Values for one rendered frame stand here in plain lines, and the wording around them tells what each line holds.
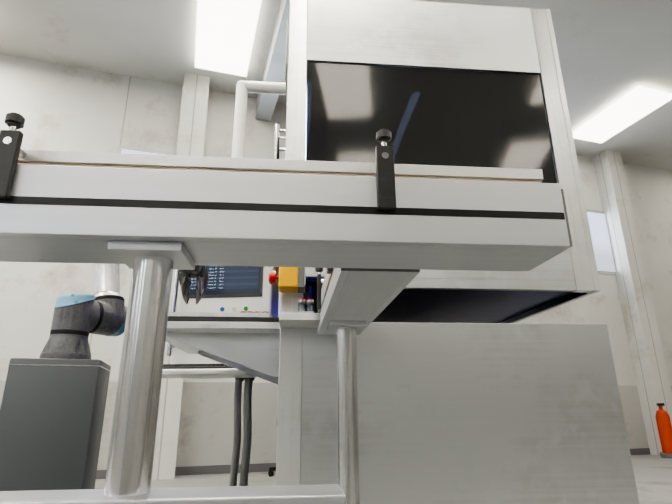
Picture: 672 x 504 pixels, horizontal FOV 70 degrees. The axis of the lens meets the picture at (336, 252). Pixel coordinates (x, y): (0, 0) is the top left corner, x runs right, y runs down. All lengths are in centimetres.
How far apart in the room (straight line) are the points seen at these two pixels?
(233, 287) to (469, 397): 140
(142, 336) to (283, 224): 22
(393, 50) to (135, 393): 153
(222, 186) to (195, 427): 491
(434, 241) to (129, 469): 45
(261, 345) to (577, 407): 94
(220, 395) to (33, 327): 198
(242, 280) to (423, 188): 190
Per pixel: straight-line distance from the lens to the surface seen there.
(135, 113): 648
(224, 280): 250
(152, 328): 64
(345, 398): 118
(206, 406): 546
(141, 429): 63
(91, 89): 669
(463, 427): 147
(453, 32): 200
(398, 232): 62
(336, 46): 185
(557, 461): 158
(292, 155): 159
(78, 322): 182
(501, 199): 68
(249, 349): 150
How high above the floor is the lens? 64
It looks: 18 degrees up
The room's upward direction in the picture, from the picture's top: straight up
